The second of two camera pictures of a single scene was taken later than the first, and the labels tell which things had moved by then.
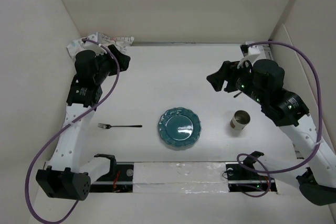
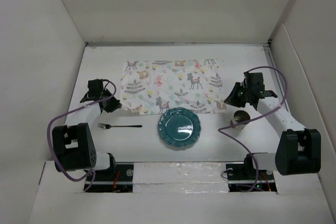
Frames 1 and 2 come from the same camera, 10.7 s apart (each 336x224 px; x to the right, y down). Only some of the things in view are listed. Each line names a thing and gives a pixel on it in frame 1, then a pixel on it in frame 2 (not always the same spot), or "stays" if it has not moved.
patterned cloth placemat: x=122 y=42 to x=150 y=87
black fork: x=106 y=126 stays
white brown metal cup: x=240 y=120 stays
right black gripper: x=228 y=71 to x=231 y=98
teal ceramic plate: x=179 y=126 stays
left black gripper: x=123 y=59 to x=114 y=105
